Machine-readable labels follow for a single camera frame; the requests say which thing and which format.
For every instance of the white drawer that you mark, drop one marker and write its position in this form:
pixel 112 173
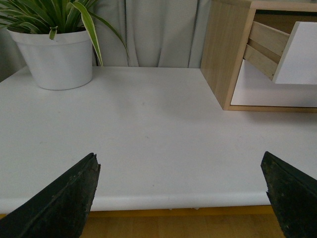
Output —
pixel 253 88
pixel 284 58

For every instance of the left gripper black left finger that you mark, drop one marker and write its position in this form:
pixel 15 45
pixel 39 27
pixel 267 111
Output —
pixel 61 209

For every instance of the grey curtain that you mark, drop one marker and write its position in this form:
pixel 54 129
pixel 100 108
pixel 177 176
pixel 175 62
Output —
pixel 157 33

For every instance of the white plant pot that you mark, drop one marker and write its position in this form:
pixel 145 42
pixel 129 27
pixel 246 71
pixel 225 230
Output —
pixel 59 64

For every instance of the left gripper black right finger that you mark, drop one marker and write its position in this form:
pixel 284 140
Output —
pixel 293 197

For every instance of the green striped spider plant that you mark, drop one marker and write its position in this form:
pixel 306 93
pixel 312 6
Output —
pixel 52 17

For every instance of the light wood drawer cabinet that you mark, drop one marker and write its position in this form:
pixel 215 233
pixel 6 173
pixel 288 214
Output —
pixel 228 30

